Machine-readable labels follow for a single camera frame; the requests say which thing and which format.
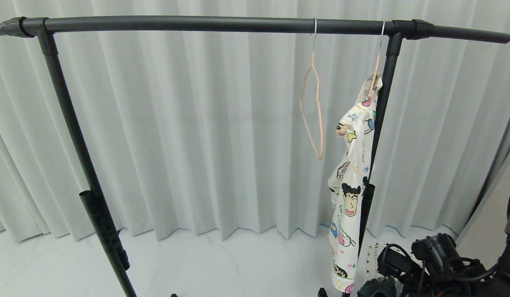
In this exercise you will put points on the white laundry basket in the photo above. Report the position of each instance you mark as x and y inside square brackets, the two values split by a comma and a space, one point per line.
[372, 260]

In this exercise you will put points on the cream printed shorts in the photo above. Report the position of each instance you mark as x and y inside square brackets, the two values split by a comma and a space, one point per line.
[350, 198]

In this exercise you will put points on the white curtain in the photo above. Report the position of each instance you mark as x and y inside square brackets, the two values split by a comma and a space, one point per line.
[197, 123]

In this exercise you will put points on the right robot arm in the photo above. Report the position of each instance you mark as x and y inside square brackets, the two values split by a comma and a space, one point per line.
[434, 247]

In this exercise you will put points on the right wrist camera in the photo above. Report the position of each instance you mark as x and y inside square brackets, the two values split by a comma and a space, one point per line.
[397, 264]

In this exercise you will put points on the black clothes rack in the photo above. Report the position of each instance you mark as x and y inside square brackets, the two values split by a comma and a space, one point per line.
[197, 24]

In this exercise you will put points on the pink clothes hanger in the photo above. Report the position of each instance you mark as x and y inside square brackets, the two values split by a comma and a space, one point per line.
[376, 76]
[320, 152]

